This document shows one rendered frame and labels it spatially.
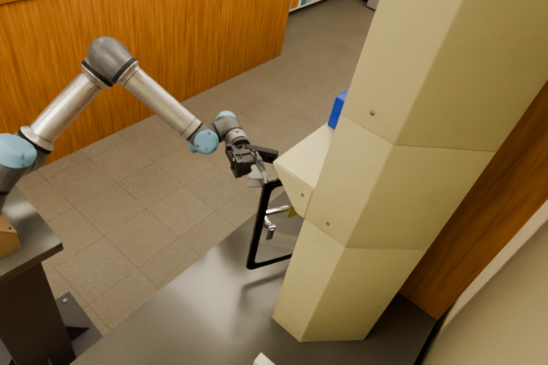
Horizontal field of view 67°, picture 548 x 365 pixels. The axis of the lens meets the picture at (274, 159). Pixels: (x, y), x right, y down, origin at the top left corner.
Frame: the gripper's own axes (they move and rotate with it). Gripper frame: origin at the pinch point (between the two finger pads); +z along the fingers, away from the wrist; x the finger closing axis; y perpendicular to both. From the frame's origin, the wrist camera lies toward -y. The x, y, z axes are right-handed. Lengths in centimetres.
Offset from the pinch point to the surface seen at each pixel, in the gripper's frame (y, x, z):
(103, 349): 54, -26, 23
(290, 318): 4.2, -18.9, 34.5
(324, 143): -2.8, 30.9, 16.4
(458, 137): -9, 53, 42
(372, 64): 5, 62, 32
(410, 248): -13, 21, 44
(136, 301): 39, -120, -40
